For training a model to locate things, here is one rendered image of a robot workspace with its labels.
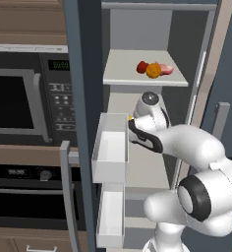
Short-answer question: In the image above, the small white door bin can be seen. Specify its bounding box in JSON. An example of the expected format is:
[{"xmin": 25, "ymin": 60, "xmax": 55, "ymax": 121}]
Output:
[{"xmin": 94, "ymin": 183, "xmax": 127, "ymax": 249}]

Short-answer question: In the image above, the silver oven handle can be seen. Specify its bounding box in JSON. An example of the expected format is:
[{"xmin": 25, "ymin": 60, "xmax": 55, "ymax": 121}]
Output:
[{"xmin": 0, "ymin": 187, "xmax": 75, "ymax": 197}]

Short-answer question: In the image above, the black built-in oven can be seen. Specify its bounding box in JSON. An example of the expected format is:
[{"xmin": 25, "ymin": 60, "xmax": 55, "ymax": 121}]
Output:
[{"xmin": 0, "ymin": 162, "xmax": 87, "ymax": 231}]

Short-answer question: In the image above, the large white door bin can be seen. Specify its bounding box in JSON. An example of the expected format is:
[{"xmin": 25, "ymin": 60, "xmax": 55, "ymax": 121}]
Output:
[{"xmin": 90, "ymin": 112, "xmax": 130, "ymax": 184}]

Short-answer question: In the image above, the brown wooden drawer front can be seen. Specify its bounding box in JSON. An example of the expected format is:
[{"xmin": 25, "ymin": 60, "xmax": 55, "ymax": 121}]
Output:
[{"xmin": 0, "ymin": 225, "xmax": 88, "ymax": 252}]

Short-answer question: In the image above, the grey fridge door handle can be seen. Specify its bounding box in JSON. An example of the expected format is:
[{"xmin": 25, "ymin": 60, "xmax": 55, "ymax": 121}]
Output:
[{"xmin": 212, "ymin": 101, "xmax": 231, "ymax": 143}]

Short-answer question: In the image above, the dark grey freezer door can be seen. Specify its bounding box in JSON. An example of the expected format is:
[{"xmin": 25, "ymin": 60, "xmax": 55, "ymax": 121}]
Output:
[{"xmin": 63, "ymin": 0, "xmax": 105, "ymax": 252}]

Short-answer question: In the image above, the brown wooden cupboard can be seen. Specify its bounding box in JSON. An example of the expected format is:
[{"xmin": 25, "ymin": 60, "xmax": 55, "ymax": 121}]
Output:
[{"xmin": 0, "ymin": 0, "xmax": 69, "ymax": 46}]

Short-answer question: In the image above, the orange fruit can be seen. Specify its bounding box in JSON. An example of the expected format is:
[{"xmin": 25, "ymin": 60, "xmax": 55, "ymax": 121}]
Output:
[{"xmin": 145, "ymin": 62, "xmax": 163, "ymax": 80}]

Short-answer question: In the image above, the dark grey fridge body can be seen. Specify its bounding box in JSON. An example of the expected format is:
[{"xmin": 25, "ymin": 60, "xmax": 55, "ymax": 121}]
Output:
[{"xmin": 100, "ymin": 0, "xmax": 232, "ymax": 252}]

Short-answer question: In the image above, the grey freezer door handle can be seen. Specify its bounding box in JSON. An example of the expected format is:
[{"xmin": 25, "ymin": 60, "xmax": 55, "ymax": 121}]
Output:
[{"xmin": 59, "ymin": 140, "xmax": 82, "ymax": 252}]

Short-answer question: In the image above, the pink steak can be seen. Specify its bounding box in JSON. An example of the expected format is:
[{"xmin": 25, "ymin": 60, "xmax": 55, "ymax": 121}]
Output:
[{"xmin": 154, "ymin": 61, "xmax": 175, "ymax": 77}]

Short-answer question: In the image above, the silver drawer handle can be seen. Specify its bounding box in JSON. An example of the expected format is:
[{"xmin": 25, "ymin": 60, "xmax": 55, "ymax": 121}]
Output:
[{"xmin": 26, "ymin": 244, "xmax": 59, "ymax": 252}]

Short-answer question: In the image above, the black and silver microwave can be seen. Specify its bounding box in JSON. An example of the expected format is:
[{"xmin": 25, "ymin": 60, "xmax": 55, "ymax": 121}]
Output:
[{"xmin": 0, "ymin": 43, "xmax": 79, "ymax": 148}]

